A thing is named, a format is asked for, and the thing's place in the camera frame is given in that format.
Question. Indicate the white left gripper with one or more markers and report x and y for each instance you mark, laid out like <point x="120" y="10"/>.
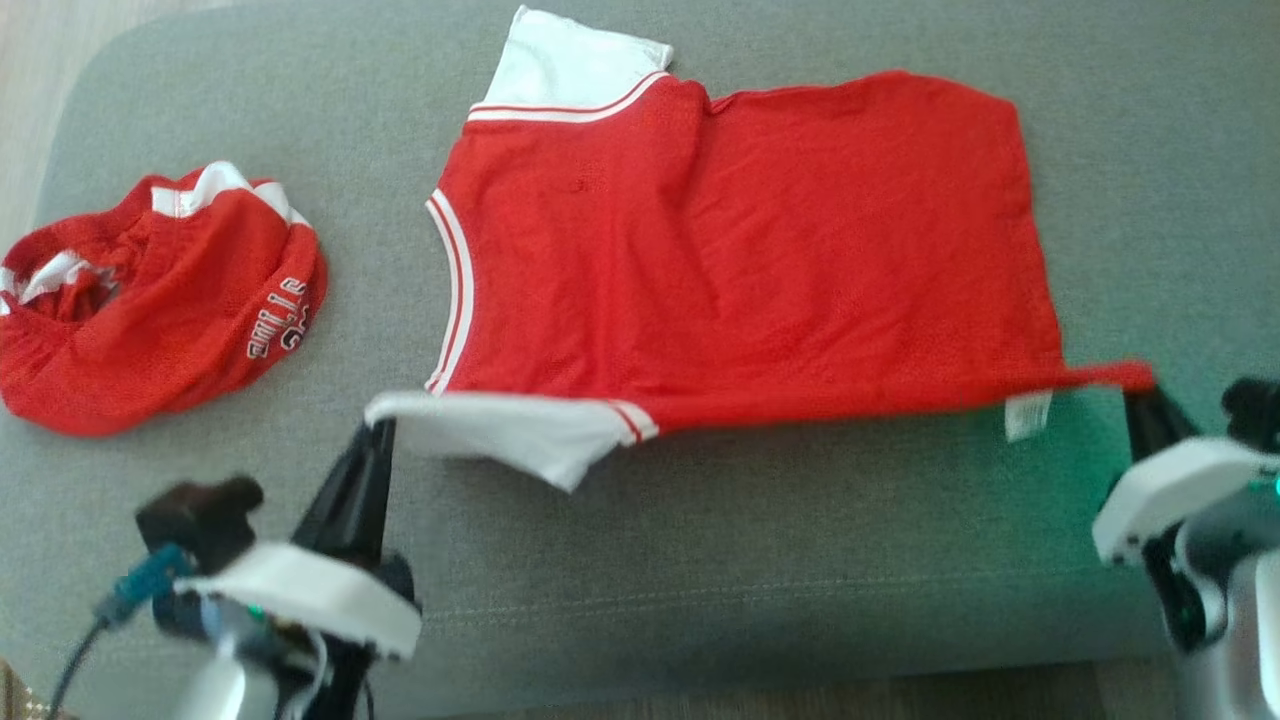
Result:
<point x="320" y="595"/>

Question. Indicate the red white basketball jersey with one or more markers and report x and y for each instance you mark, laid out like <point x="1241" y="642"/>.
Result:
<point x="750" y="270"/>

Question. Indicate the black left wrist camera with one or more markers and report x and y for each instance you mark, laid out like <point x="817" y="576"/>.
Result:
<point x="200" y="520"/>

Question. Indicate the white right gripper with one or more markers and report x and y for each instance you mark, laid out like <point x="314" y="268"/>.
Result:
<point x="1170" y="485"/>

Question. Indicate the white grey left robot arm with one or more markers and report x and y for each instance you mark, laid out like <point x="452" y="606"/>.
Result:
<point x="215" y="680"/>

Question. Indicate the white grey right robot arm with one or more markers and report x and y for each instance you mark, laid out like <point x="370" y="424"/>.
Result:
<point x="1235" y="600"/>

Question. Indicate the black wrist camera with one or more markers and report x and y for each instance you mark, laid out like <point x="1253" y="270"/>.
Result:
<point x="200" y="520"/>
<point x="1255" y="410"/>

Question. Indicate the grey fabric sofa seat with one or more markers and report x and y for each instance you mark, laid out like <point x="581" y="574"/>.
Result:
<point x="750" y="560"/>

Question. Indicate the red white basketball shorts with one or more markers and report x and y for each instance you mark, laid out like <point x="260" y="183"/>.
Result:
<point x="170" y="310"/>

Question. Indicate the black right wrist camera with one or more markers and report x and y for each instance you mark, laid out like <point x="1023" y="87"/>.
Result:
<point x="1255" y="410"/>

